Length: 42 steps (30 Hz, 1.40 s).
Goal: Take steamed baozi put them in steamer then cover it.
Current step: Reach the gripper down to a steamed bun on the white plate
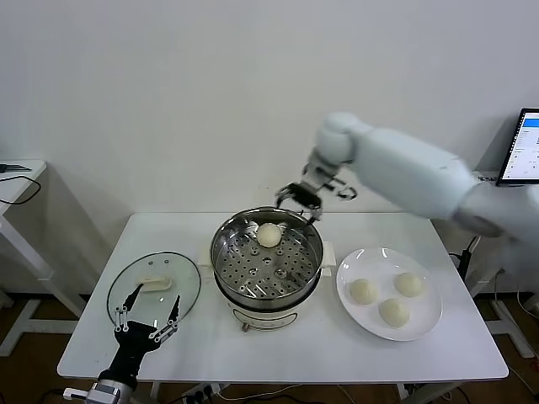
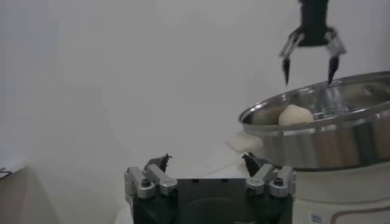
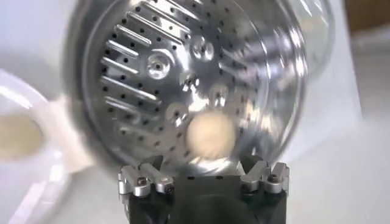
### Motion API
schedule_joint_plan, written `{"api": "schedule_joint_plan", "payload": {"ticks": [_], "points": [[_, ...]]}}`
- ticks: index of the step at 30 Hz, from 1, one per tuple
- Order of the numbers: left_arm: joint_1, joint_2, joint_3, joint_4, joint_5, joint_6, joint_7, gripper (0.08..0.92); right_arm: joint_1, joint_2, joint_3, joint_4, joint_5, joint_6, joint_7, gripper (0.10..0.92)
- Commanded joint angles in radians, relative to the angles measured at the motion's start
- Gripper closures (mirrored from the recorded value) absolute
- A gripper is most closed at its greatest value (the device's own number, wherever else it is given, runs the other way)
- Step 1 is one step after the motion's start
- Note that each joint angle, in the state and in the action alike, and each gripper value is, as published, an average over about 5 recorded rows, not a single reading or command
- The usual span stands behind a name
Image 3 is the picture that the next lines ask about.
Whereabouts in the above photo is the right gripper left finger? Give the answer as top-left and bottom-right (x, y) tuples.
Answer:
(117, 155), (174, 197)

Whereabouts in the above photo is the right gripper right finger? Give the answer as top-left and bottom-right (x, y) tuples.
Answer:
(236, 155), (290, 195)

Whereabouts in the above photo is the white steamed baozi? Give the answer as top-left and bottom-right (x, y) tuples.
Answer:
(185, 111), (237, 161)

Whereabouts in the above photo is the glass lid with cream handle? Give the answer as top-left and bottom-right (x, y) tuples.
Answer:
(268, 0), (336, 83)

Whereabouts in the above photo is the perforated stainless steamer basket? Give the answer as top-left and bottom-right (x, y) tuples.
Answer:
(62, 0), (308, 177)

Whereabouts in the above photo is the white round plate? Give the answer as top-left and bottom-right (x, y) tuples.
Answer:
(0, 69), (77, 224)

